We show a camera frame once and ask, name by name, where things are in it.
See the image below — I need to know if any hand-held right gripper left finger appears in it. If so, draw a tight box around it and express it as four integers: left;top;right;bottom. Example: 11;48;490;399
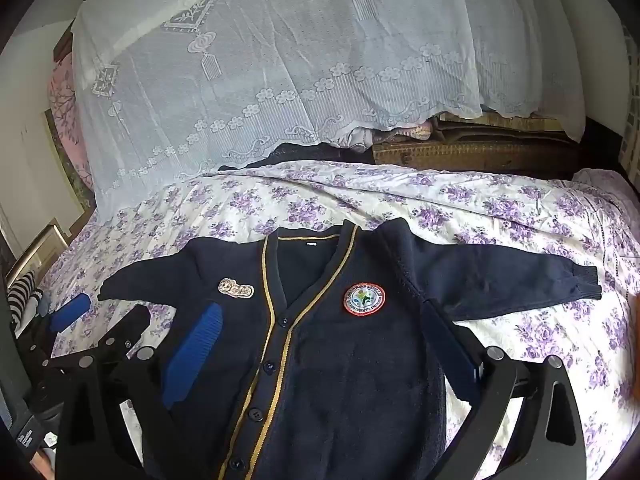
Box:
55;302;224;480

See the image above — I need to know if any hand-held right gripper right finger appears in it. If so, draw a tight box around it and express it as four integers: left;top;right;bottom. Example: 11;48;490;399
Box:
422;300;587;480

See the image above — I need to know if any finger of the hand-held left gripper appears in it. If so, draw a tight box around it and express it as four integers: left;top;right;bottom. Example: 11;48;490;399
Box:
30;293;92;366
92;305;152;366

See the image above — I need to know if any navy knit cardigan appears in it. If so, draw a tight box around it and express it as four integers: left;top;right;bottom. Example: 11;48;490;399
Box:
97;220;601;480

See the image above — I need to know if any pile of folded clothes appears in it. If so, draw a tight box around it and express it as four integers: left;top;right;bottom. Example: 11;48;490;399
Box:
334;117;437;154

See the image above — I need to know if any black white striped cloth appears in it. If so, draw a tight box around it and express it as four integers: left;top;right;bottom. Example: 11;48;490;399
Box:
7;269;40;335

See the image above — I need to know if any purple floral bedsheet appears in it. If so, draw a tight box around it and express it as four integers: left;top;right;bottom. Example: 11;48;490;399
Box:
37;160;640;480

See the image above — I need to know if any pink floral cloth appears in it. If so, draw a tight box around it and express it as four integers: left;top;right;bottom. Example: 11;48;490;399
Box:
47;52;92;196

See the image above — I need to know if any dark knit cloth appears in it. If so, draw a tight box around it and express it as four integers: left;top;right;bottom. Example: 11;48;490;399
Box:
217;141;375;172

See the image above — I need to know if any white lace cloth cover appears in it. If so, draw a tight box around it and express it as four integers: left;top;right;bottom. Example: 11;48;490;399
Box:
72;0;587;217

